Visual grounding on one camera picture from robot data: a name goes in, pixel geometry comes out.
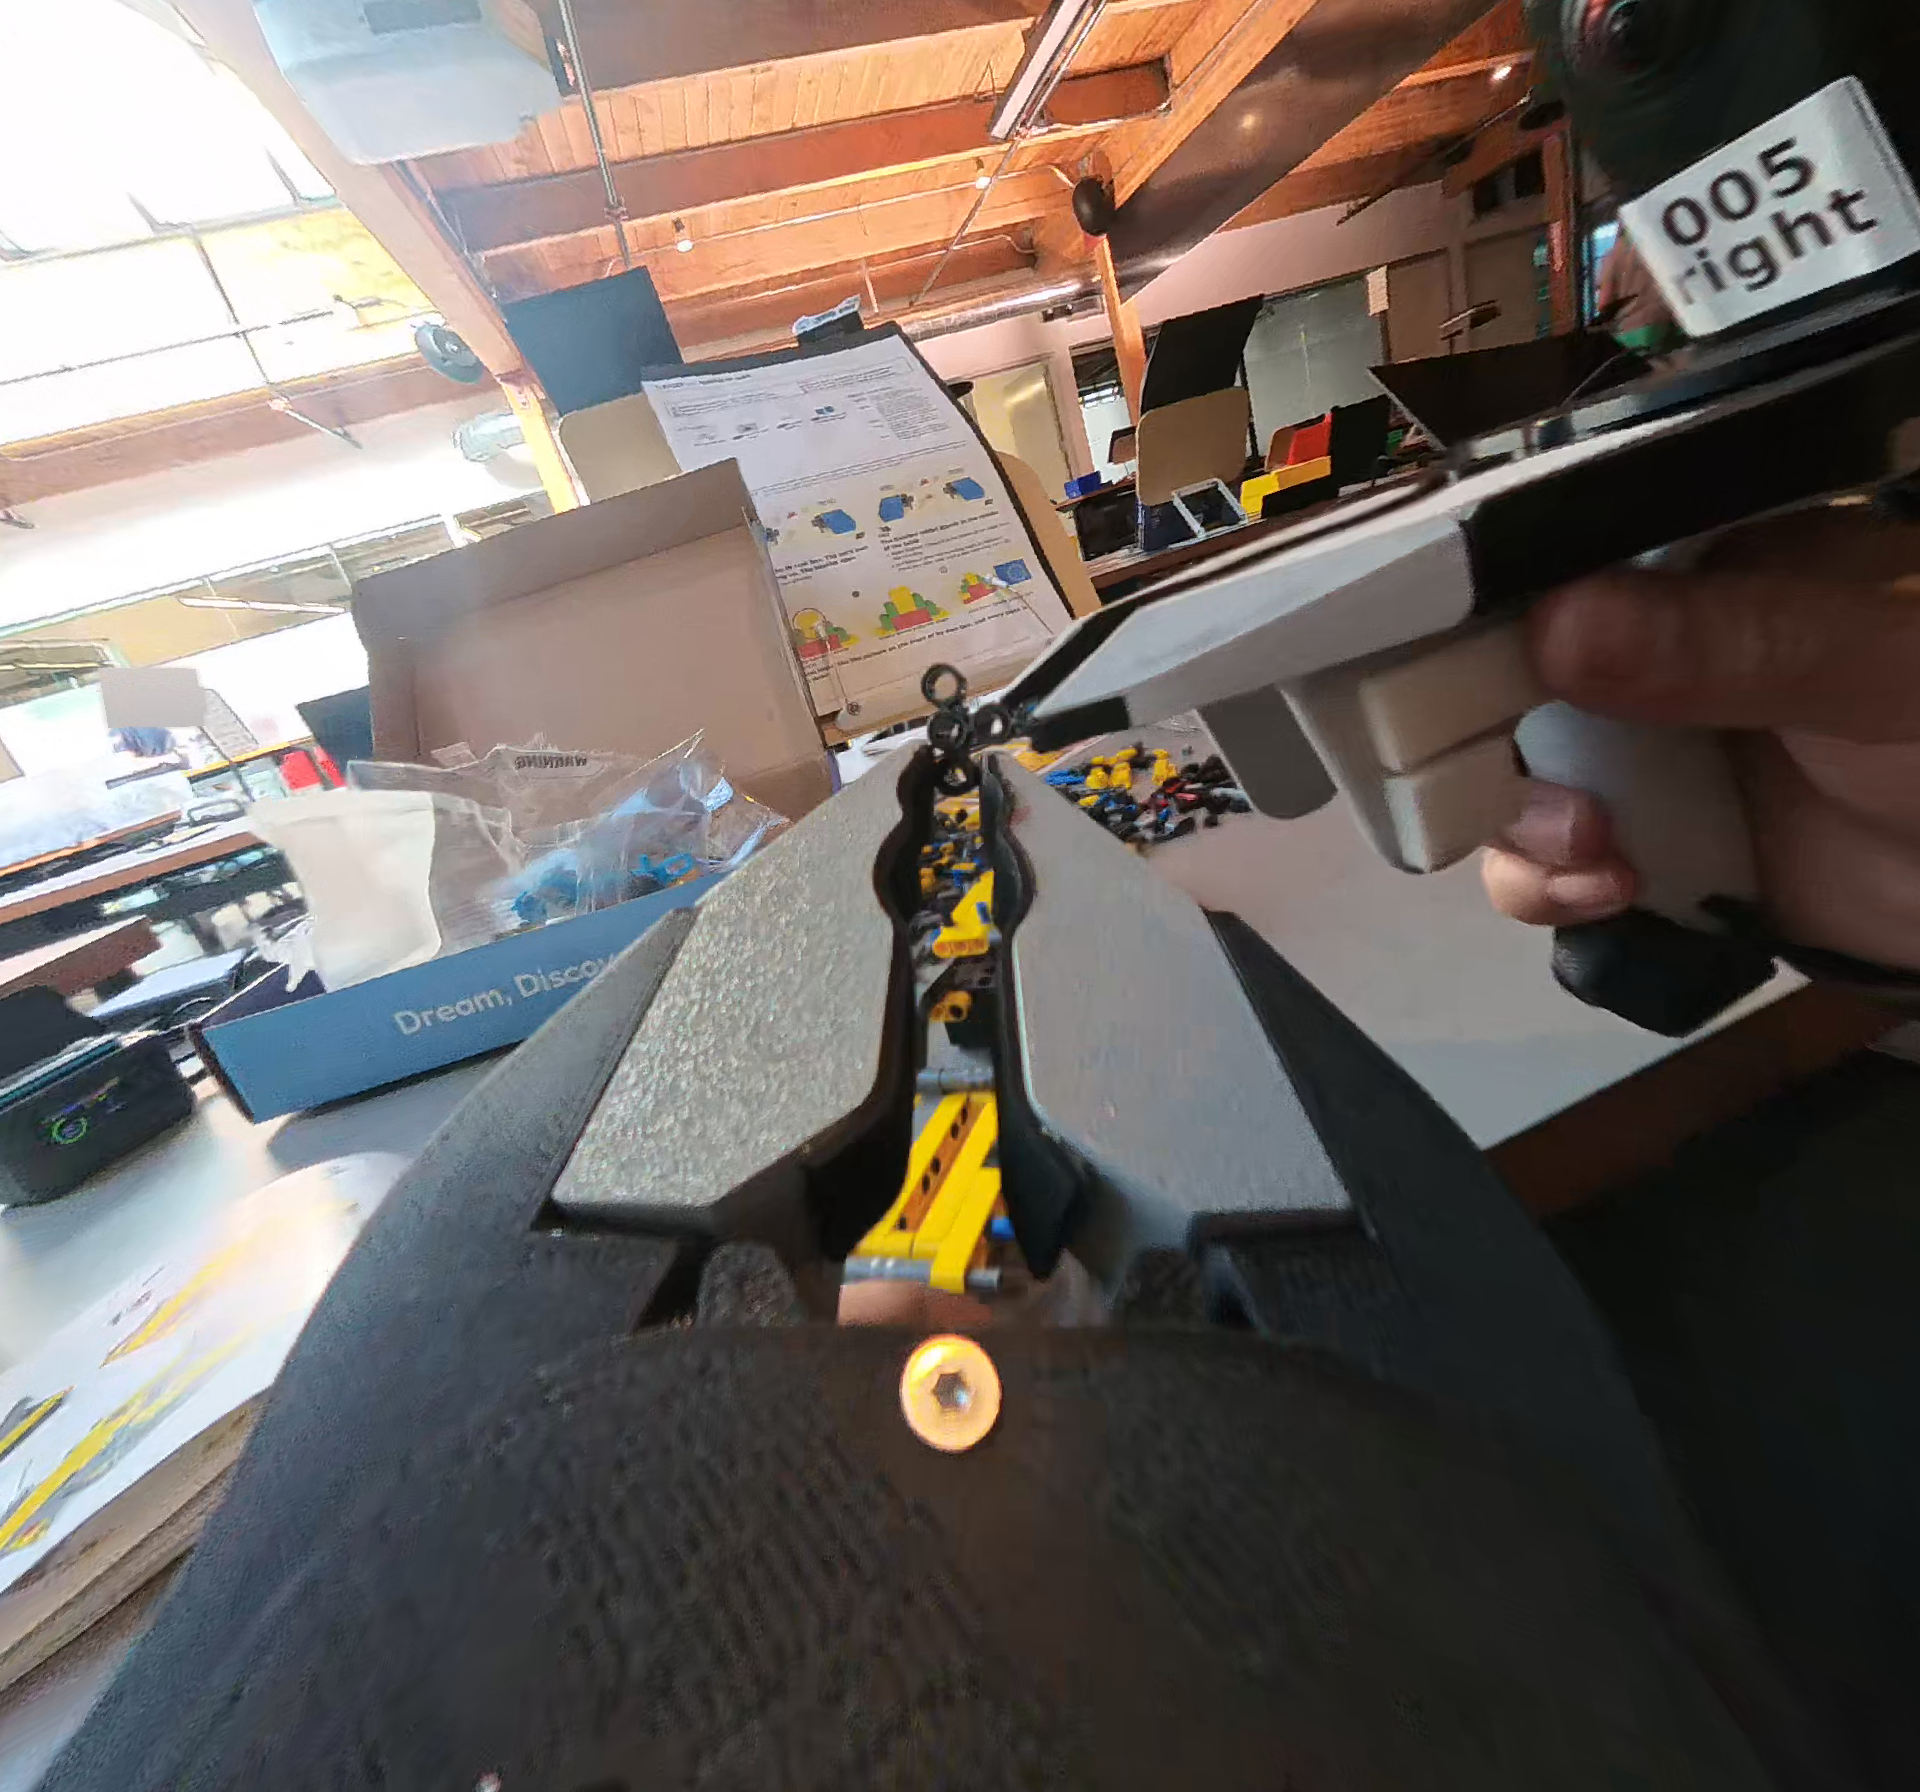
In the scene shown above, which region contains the person's right hand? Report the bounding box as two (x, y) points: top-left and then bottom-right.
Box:
(1480, 509), (1920, 1002)

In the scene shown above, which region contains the white ceiling unit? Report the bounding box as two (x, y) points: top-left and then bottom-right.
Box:
(252, 0), (570, 164)

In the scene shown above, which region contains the instruction sign board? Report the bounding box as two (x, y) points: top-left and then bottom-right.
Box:
(645, 318), (1101, 741)

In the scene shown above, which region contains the yellow black brick vehicle model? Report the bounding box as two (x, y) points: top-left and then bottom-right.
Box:
(843, 784), (1011, 1292)

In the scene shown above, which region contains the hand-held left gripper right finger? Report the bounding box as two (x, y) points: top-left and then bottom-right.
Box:
(988, 752), (1353, 1283)

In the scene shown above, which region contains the blue cardboard kit box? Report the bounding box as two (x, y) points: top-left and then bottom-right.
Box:
(189, 458), (843, 1122)

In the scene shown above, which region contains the black device green display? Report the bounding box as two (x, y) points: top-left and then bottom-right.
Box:
(0, 1029), (199, 1208)

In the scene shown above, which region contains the clear bag of blue parts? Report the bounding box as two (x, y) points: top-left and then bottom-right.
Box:
(345, 731), (795, 942)

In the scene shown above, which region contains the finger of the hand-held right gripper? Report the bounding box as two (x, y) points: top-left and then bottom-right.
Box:
(990, 470), (1480, 823)

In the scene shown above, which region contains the background wooden table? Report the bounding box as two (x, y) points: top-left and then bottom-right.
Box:
(1079, 470), (1443, 590)

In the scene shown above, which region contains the open instruction booklet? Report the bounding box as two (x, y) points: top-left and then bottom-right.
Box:
(0, 1164), (412, 1689)

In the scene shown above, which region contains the white paper bag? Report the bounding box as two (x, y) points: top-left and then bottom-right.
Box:
(244, 793), (442, 993)

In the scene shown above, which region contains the grey desk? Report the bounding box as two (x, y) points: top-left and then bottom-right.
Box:
(0, 731), (1896, 1390)

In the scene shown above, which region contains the black ceiling duct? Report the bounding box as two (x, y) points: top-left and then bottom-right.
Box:
(1108, 0), (1551, 302)

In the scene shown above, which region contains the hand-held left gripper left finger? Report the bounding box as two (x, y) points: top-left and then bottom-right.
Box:
(546, 751), (916, 1263)

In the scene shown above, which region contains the pile of blue grey brick parts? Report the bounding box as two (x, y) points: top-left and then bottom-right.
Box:
(1039, 741), (1255, 851)

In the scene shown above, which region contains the black connector with blue pin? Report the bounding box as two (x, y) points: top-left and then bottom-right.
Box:
(916, 665), (1014, 793)

